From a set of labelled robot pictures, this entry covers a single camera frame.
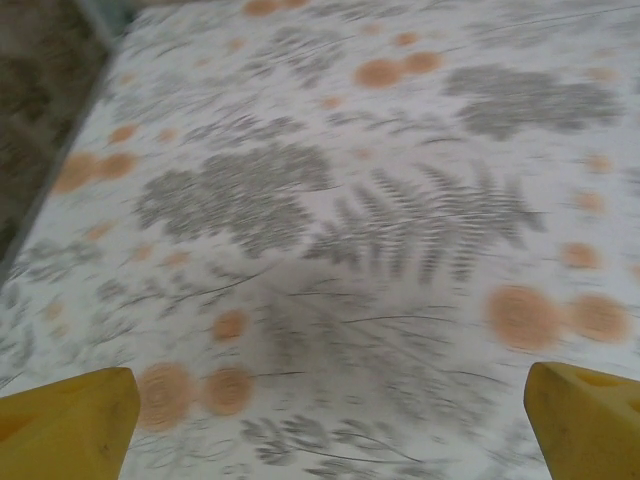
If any floral patterned table cover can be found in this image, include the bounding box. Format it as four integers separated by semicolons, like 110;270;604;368
0;0;640;480

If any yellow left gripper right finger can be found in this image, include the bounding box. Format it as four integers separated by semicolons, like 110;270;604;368
523;362;640;480

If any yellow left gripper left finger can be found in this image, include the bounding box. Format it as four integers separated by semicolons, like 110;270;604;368
0;367;140;480

